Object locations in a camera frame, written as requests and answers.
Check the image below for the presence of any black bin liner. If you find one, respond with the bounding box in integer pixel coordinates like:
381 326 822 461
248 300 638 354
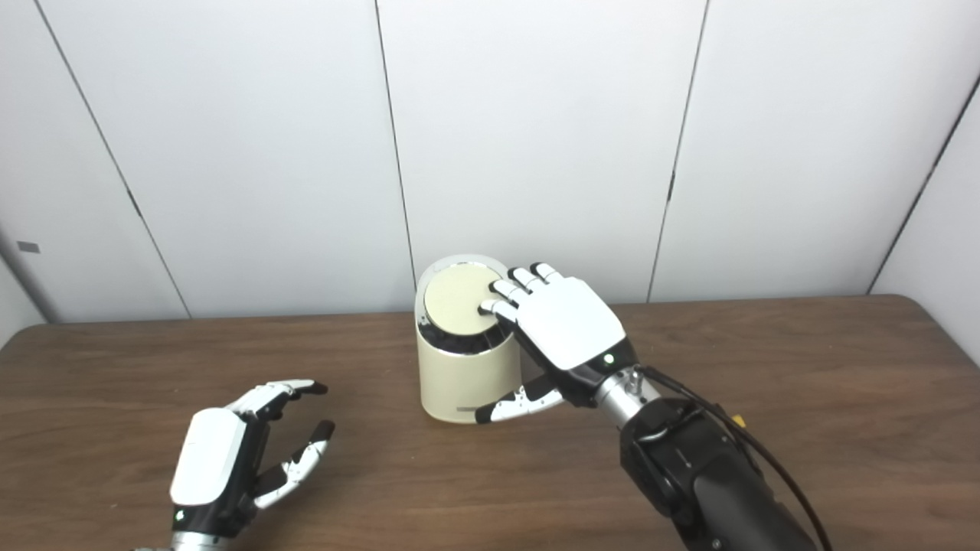
419 320 512 356

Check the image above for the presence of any cream-colored bin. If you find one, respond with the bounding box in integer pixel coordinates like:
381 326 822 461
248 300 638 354
414 254 526 424

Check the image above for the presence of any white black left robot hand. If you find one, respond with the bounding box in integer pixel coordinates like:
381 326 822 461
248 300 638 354
169 379 336 537

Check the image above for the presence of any cream round bin lid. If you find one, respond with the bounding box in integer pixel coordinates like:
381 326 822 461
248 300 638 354
423 262 508 338

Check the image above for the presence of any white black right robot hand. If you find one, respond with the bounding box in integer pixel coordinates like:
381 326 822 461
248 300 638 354
475 262 640 425

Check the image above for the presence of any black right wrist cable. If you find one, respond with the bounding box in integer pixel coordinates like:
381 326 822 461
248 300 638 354
628 366 834 551

